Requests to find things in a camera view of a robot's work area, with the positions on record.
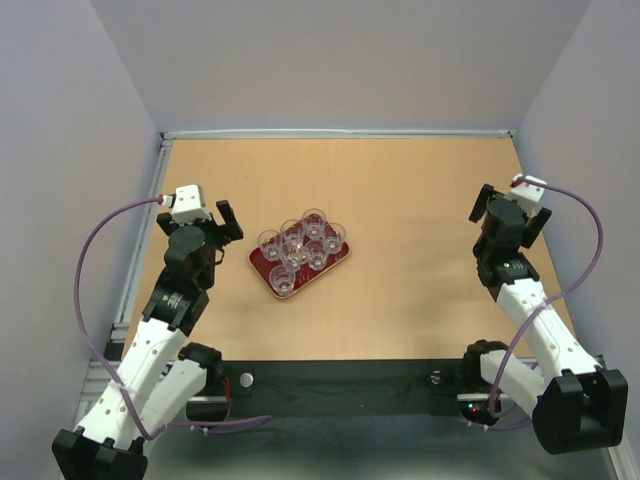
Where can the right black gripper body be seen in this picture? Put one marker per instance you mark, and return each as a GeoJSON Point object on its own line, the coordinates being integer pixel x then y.
{"type": "Point", "coordinates": [478, 248]}

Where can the clear glass group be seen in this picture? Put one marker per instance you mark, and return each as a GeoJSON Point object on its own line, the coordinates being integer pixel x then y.
{"type": "Point", "coordinates": [270, 244]}
{"type": "Point", "coordinates": [294, 254]}
{"type": "Point", "coordinates": [282, 280]}

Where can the aluminium table frame rail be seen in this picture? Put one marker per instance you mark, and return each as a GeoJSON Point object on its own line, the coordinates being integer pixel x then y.
{"type": "Point", "coordinates": [409, 288]}

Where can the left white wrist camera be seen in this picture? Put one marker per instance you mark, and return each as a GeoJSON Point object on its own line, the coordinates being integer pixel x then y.
{"type": "Point", "coordinates": [186, 205]}

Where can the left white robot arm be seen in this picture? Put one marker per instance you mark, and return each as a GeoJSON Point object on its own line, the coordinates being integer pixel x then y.
{"type": "Point", "coordinates": [161, 371]}

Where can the clear glass group back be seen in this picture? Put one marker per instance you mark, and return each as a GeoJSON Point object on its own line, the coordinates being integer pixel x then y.
{"type": "Point", "coordinates": [282, 280]}

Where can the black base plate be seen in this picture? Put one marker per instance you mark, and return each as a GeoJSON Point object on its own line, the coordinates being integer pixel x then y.
{"type": "Point", "coordinates": [338, 388]}

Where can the red lacquer tray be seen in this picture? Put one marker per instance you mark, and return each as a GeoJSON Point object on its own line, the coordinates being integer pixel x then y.
{"type": "Point", "coordinates": [305, 276]}

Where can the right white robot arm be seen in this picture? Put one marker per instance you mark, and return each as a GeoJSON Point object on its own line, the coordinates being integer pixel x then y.
{"type": "Point", "coordinates": [572, 400]}

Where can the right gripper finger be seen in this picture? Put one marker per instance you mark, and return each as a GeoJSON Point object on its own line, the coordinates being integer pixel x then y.
{"type": "Point", "coordinates": [486, 193]}
{"type": "Point", "coordinates": [533, 226]}

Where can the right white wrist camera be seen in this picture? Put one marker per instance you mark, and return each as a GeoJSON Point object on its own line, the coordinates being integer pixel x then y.
{"type": "Point", "coordinates": [526, 191]}

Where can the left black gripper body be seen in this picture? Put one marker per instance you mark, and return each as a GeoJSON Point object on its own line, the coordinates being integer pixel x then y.
{"type": "Point", "coordinates": [214, 240]}

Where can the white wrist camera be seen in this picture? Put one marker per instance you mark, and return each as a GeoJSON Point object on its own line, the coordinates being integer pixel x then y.
{"type": "Point", "coordinates": [186, 205]}
{"type": "Point", "coordinates": [526, 191]}

